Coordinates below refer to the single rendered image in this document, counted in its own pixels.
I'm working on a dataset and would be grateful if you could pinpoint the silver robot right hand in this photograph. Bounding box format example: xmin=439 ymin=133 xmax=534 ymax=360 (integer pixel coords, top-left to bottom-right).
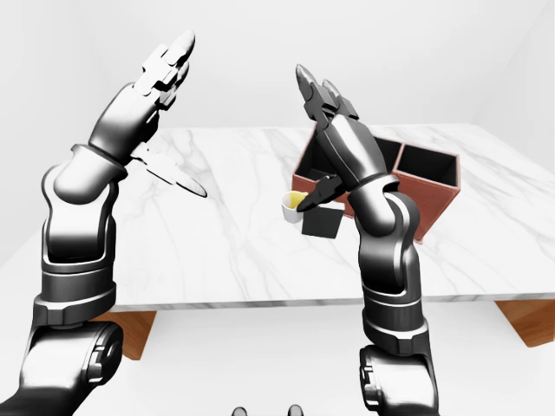
xmin=295 ymin=63 xmax=389 ymax=214

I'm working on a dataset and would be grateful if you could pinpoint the silver robot left hand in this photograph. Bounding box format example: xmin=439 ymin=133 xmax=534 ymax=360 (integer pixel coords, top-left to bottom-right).
xmin=88 ymin=29 xmax=209 ymax=199

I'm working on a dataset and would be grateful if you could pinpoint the black book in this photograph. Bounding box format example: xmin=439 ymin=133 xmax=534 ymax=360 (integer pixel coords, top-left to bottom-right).
xmin=300 ymin=202 xmax=345 ymax=240

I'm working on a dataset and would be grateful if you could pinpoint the red-brown desk caddy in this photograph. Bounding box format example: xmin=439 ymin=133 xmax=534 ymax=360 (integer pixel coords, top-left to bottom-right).
xmin=291 ymin=125 xmax=461 ymax=246

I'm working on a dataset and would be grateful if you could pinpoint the white mug with yellow inside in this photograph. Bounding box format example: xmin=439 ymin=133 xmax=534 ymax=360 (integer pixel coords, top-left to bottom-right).
xmin=280 ymin=190 xmax=311 ymax=225

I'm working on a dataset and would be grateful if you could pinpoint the wooden table leg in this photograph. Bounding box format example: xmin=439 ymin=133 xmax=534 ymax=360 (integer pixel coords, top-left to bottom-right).
xmin=91 ymin=310 xmax=158 ymax=361
xmin=493 ymin=299 xmax=555 ymax=348

